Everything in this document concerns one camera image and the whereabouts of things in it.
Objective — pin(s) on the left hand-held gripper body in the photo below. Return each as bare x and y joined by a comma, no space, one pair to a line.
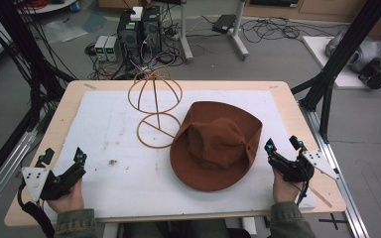
36,180

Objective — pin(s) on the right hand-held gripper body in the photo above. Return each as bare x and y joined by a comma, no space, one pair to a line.
294,170

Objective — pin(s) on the person's right hand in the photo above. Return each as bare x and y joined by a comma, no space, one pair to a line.
282,190

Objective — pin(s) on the person's left hand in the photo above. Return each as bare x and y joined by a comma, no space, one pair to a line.
71,200

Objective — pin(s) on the thin wooden stick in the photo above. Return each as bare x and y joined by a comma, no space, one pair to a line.
320,197

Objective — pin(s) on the white foam mat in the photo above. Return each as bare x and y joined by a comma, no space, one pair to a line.
119,185

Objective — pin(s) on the brown brimmed hat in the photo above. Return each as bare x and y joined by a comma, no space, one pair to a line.
216,145

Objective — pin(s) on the white floor platform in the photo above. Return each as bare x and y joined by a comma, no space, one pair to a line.
344,79

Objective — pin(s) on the black device on platform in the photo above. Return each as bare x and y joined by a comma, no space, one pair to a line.
375,74

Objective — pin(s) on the grey power supply unit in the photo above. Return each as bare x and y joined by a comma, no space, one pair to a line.
111,49
100,48

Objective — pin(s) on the grey rounded machine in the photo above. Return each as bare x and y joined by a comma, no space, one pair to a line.
367,53

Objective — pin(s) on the white table leg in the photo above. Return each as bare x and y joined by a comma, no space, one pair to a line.
239,33
185,33

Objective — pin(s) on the clear plastic sheet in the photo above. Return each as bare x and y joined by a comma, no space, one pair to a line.
64,31

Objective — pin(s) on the black computer tower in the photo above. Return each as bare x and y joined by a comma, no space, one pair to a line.
129,36
152,29

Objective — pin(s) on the flat black box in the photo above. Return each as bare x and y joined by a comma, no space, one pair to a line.
224,23

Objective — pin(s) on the blue tape roll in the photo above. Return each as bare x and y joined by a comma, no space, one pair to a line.
74,6

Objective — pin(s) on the round white table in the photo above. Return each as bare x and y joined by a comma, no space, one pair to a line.
46,5

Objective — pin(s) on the small white box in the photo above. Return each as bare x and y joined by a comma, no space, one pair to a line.
137,13

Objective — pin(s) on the aluminium rail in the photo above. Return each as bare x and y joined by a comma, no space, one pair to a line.
337,172
3,168

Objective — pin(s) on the black metal frame post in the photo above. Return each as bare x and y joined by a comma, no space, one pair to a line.
344,56
23,43

